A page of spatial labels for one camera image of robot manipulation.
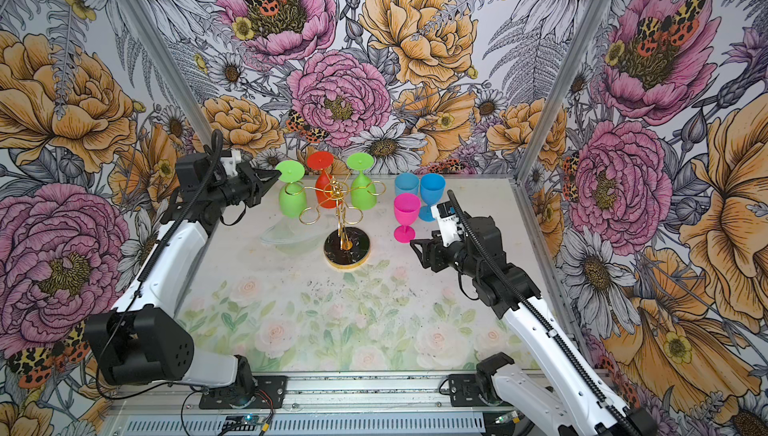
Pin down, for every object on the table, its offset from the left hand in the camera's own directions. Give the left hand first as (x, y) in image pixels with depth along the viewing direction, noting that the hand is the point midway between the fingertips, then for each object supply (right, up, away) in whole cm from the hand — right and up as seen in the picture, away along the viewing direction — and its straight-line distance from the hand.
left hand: (283, 179), depth 77 cm
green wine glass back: (+19, -3, +13) cm, 23 cm away
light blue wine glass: (+32, +1, +25) cm, 41 cm away
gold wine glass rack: (+13, -20, +22) cm, 33 cm away
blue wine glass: (+40, -1, +21) cm, 45 cm away
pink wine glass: (+32, -8, +15) cm, 36 cm away
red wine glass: (+11, -3, +2) cm, 12 cm away
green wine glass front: (+1, -4, +3) cm, 5 cm away
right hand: (+35, -17, -4) cm, 39 cm away
